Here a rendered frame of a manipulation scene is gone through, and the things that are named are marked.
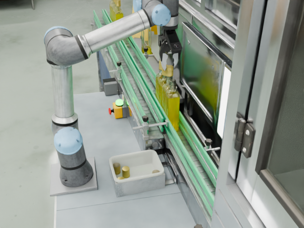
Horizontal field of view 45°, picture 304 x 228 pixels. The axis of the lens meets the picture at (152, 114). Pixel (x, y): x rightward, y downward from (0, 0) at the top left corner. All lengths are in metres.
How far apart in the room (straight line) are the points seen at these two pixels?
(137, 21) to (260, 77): 0.89
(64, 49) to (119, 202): 0.68
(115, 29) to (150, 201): 0.73
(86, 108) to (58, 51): 0.87
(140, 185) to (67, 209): 0.32
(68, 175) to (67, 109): 0.29
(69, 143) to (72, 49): 0.41
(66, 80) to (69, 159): 0.33
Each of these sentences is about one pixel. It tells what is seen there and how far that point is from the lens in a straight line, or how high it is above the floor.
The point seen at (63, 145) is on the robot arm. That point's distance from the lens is 1.55.
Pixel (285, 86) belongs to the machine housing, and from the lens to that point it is 0.52.
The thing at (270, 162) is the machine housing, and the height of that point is 1.55.
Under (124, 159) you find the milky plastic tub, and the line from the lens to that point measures 1.70.
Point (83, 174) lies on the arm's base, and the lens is 1.65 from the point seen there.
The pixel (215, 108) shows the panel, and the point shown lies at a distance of 1.56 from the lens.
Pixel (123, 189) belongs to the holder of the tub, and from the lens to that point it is 1.60.
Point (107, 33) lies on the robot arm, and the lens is 1.38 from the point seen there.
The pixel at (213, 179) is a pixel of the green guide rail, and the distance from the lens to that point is 1.48.
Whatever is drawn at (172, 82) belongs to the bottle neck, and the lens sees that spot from 1.64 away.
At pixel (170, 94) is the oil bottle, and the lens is 1.66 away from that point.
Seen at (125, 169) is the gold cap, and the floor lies 0.81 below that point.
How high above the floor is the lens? 1.91
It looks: 33 degrees down
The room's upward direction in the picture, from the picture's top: straight up
